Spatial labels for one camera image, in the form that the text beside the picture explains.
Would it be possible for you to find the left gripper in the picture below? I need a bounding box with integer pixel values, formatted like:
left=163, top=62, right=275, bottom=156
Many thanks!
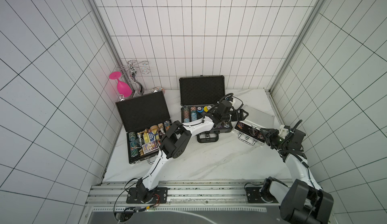
left=222, top=109, right=250, bottom=122

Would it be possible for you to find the silver poker case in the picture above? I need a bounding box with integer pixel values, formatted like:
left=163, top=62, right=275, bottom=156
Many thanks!
left=233, top=105, right=275, bottom=146

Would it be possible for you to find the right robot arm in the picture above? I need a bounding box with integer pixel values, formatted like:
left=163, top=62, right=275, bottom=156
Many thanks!
left=260, top=121, right=334, bottom=224

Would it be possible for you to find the middle black poker case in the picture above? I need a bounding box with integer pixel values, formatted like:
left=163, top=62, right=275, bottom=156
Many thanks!
left=179, top=76, right=226, bottom=124

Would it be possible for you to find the black poker case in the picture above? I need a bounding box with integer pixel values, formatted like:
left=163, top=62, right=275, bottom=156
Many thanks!
left=116, top=92, right=171, bottom=164
left=179, top=76, right=226, bottom=124

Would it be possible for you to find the left black poker case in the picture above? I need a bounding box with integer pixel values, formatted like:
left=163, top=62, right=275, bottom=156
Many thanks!
left=116, top=92, right=171, bottom=164

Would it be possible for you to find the pink wine glass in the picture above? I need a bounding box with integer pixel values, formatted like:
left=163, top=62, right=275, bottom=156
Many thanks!
left=109, top=72, right=133, bottom=98

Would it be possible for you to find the metal wire glass rack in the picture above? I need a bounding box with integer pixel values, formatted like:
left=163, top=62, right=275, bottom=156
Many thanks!
left=116, top=59, right=151, bottom=96

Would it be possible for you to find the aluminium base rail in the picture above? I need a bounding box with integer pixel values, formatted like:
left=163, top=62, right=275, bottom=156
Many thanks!
left=80, top=178, right=280, bottom=224

